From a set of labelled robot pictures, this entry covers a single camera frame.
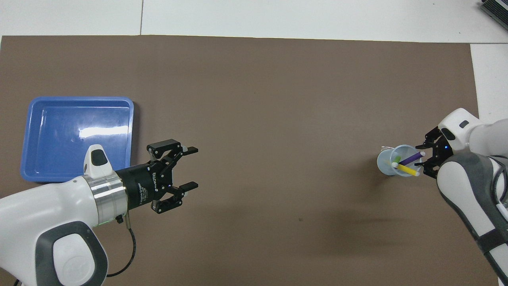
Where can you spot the translucent plastic cup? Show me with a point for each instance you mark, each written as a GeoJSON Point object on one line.
{"type": "Point", "coordinates": [384, 163]}

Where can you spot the blue plastic tray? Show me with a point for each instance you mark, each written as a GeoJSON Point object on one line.
{"type": "Point", "coordinates": [59, 131]}

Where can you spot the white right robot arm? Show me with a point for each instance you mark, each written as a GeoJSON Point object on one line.
{"type": "Point", "coordinates": [468, 186]}

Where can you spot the brown table mat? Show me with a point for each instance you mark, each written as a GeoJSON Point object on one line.
{"type": "Point", "coordinates": [254, 119]}

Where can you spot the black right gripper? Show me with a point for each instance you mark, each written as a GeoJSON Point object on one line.
{"type": "Point", "coordinates": [442, 150]}

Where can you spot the purple pen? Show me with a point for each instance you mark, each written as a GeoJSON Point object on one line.
{"type": "Point", "coordinates": [412, 158]}

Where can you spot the yellow pen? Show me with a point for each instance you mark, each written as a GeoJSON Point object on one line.
{"type": "Point", "coordinates": [408, 169]}

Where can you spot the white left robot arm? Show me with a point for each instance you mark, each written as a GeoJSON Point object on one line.
{"type": "Point", "coordinates": [39, 206]}

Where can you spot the green pen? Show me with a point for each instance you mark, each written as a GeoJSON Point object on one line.
{"type": "Point", "coordinates": [397, 159]}

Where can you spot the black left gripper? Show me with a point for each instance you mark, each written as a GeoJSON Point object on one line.
{"type": "Point", "coordinates": [143, 182]}

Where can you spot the grey ribbed device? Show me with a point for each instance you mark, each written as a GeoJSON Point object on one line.
{"type": "Point", "coordinates": [496, 8]}

